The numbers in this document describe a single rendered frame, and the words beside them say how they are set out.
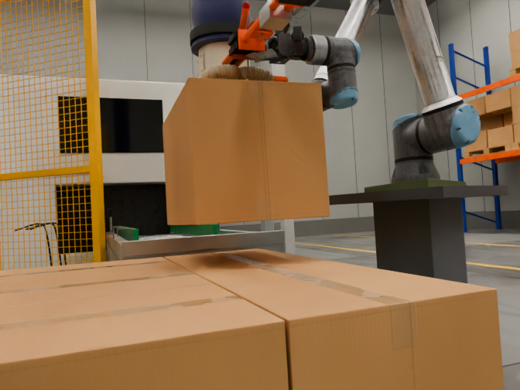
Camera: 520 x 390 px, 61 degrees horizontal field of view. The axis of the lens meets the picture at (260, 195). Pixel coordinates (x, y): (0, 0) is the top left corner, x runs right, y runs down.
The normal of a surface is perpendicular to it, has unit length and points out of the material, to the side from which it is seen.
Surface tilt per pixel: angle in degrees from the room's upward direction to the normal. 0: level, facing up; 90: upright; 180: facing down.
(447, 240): 90
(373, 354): 90
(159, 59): 90
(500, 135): 90
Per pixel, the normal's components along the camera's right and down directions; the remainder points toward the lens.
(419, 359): 0.35, -0.05
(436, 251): 0.63, -0.07
